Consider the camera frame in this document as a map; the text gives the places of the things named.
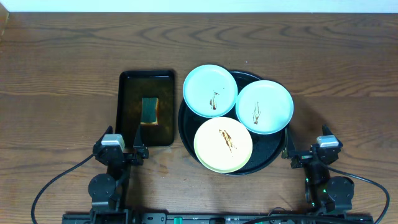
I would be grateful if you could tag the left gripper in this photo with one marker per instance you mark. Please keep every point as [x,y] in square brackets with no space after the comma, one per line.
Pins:
[125,157]

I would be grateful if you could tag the green and yellow sponge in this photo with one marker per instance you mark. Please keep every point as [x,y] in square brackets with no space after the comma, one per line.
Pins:
[149,111]

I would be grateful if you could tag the black rectangular tray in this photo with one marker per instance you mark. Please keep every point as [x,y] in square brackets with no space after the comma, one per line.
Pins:
[134,85]

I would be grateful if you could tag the light blue plate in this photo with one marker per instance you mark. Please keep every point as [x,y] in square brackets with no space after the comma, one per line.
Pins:
[264,107]
[210,91]

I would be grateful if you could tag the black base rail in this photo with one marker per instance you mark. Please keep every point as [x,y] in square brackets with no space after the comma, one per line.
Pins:
[162,218]

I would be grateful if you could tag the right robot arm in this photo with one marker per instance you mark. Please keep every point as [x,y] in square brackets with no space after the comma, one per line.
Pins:
[328,195]

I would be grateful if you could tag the yellow plate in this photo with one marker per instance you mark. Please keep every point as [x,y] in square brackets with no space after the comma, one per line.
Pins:
[223,145]

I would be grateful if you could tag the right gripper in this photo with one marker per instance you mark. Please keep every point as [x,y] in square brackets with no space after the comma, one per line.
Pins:
[308,158]

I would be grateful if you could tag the black round tray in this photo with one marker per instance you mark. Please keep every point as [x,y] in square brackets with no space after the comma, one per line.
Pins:
[265,147]

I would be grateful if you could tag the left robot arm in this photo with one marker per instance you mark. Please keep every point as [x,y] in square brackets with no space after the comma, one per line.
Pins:
[108,191]

